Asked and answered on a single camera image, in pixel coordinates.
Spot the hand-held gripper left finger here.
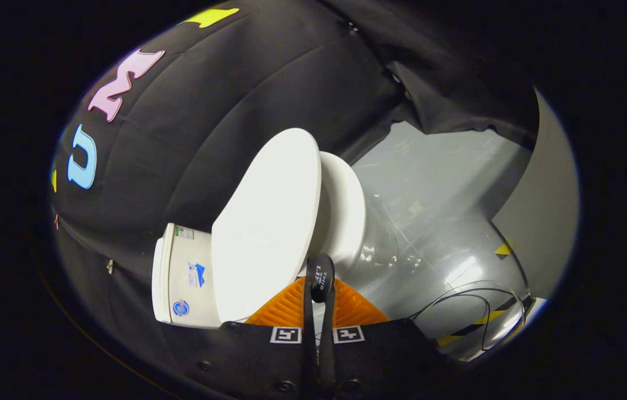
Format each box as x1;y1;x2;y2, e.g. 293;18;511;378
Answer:
159;276;319;398

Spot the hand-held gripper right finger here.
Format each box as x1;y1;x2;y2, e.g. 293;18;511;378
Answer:
318;277;458;398

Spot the black lid lifter handle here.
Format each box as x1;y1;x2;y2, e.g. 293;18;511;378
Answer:
308;253;337;304

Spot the white toilet lid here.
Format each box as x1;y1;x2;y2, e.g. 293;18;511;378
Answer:
212;128;323;323

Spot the white toilet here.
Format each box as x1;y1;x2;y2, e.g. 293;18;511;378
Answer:
151;151;400;329

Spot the black backdrop cloth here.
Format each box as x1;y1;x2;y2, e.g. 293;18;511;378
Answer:
49;0;539;334

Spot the thin black floor cable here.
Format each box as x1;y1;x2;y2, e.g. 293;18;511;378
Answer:
410;279;528;352

